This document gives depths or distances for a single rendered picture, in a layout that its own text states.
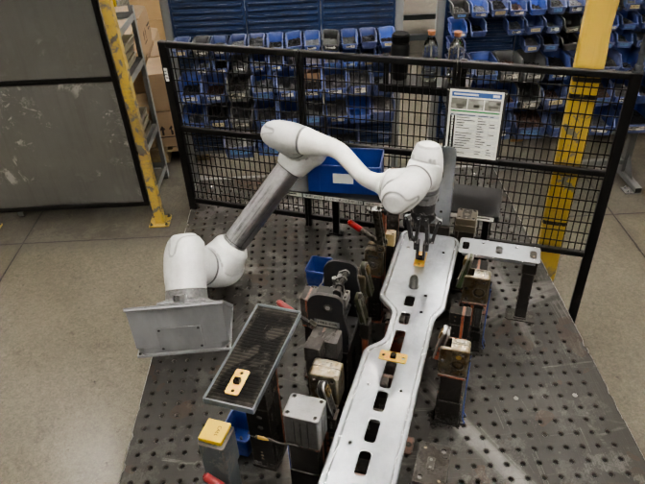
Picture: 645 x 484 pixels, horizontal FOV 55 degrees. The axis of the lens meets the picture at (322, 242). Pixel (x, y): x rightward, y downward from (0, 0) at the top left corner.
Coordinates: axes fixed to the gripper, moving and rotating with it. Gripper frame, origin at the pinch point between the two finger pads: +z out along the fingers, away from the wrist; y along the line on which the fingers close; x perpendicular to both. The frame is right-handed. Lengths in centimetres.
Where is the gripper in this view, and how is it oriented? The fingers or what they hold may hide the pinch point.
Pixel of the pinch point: (420, 250)
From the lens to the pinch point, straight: 219.5
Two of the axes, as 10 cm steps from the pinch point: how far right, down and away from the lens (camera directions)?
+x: 3.0, -5.7, 7.7
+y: 9.5, 1.4, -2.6
